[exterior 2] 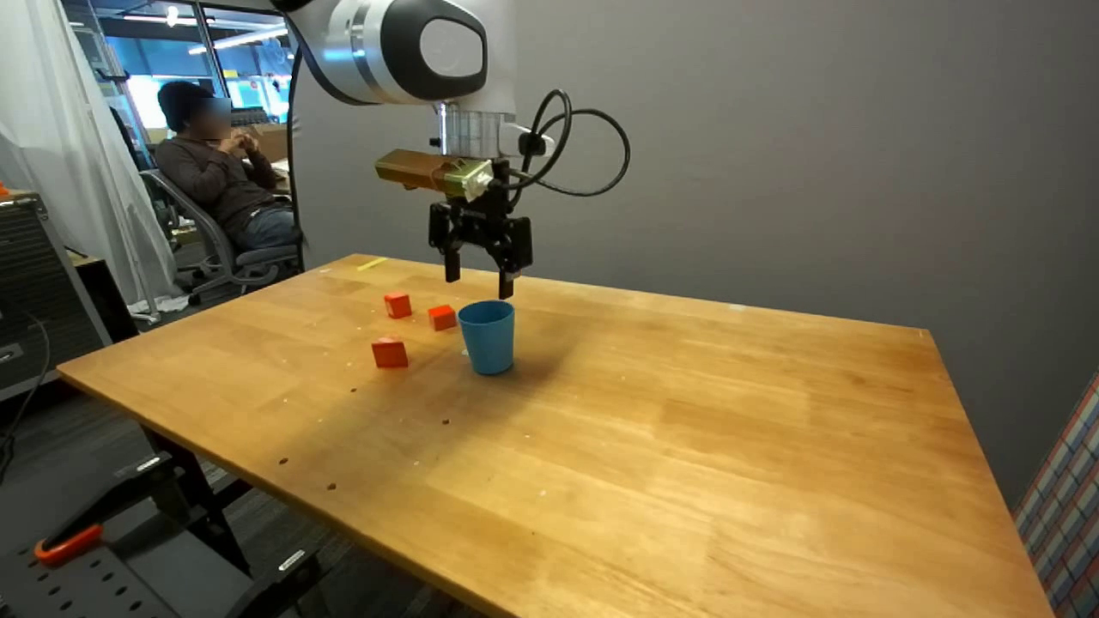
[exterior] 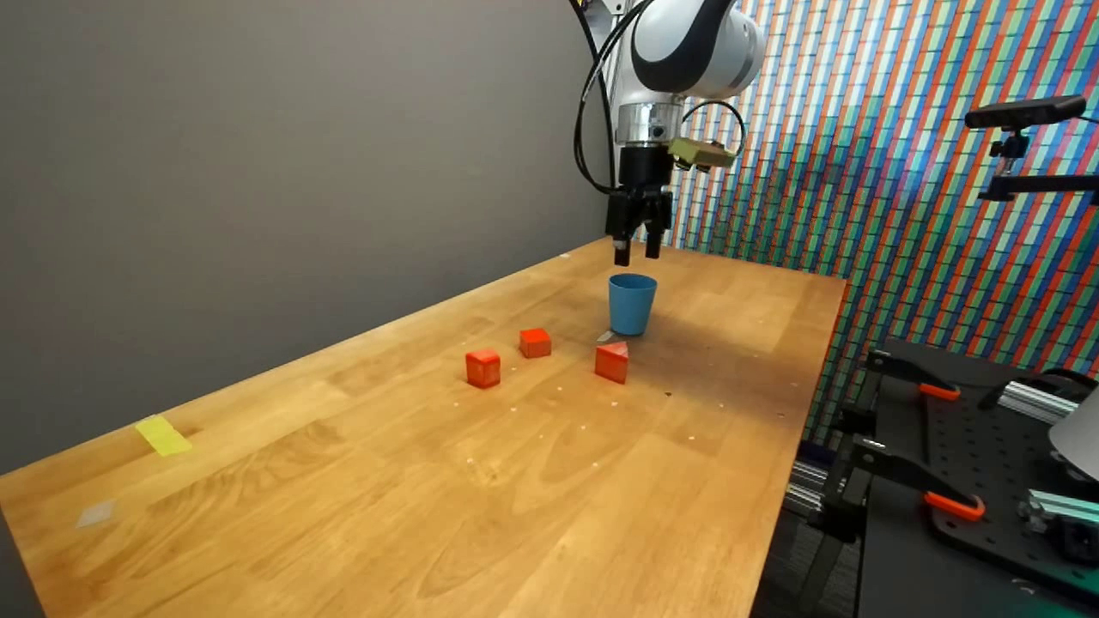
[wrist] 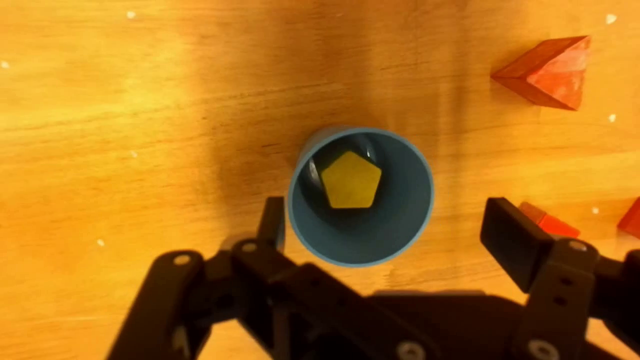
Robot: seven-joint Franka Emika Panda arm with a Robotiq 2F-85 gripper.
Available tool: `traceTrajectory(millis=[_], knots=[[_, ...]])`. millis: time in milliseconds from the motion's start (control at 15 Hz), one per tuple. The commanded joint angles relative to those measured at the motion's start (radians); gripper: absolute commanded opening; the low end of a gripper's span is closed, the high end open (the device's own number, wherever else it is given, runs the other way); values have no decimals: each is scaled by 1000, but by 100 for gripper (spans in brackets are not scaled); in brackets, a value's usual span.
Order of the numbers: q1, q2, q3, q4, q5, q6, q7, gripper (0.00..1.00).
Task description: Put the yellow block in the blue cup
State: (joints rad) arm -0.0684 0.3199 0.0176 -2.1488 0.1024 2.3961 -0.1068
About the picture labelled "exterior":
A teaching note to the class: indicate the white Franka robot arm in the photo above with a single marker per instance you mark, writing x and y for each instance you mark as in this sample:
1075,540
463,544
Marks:
686,50

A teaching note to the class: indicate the blue plastic cup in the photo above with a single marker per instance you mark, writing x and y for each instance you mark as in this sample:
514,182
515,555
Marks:
633,305

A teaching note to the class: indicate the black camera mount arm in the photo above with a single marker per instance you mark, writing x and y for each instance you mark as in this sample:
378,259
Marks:
1040,182

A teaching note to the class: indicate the small white scrap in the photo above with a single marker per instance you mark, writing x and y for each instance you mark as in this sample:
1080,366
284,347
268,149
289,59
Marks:
606,336

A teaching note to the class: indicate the orange wedge block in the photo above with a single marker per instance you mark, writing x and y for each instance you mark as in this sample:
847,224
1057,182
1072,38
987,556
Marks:
614,362

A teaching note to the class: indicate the silver aluminium extrusion bar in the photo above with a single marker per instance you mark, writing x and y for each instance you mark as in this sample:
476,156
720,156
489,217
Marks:
1034,399

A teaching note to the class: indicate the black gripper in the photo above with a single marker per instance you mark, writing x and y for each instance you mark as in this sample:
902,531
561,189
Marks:
645,182

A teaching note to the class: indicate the black exterior camera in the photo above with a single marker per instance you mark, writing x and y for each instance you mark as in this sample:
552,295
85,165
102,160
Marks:
1026,110

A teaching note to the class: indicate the teal aluminium extrusion bar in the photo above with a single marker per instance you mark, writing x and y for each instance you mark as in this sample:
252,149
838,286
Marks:
1066,510

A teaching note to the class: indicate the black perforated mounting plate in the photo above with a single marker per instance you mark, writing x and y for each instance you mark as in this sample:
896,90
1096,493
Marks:
973,468

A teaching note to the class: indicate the yellow tape strip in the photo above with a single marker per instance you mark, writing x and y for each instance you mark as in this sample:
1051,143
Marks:
163,438

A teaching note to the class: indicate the orange cube block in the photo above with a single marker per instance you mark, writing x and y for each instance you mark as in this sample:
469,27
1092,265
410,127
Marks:
483,367
534,341

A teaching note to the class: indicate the olive wrist camera box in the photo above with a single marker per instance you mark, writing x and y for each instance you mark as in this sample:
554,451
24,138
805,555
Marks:
702,152

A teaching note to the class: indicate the grey curved panel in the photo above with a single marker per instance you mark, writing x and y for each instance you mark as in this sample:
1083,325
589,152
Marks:
1080,439

